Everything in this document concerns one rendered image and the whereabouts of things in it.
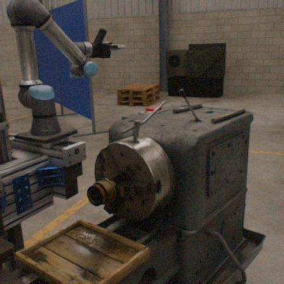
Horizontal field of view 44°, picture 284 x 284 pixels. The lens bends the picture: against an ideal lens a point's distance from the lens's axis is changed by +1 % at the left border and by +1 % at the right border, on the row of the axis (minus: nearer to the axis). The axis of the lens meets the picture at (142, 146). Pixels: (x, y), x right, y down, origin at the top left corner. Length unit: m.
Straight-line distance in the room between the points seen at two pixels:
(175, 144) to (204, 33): 10.25
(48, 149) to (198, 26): 10.08
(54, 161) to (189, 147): 0.73
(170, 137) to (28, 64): 0.88
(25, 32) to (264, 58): 9.79
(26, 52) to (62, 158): 0.56
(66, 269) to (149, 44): 11.12
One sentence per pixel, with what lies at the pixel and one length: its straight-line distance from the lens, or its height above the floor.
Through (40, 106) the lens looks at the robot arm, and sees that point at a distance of 1.76.
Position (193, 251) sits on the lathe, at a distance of 1.50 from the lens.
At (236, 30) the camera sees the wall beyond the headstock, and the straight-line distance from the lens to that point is 11.32.
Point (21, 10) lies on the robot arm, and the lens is 1.79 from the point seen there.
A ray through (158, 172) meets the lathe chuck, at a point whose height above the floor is 1.14.
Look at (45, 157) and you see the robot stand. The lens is 1.76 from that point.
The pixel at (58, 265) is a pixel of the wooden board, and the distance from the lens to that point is 1.25.
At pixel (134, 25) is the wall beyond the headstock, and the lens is 12.27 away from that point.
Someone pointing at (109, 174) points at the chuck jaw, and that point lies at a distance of 1.28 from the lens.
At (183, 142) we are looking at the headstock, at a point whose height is 1.22.
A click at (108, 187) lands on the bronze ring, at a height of 1.11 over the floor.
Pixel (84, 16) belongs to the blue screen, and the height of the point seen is 2.01.
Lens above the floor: 1.59
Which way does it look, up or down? 17 degrees down
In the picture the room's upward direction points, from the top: 2 degrees counter-clockwise
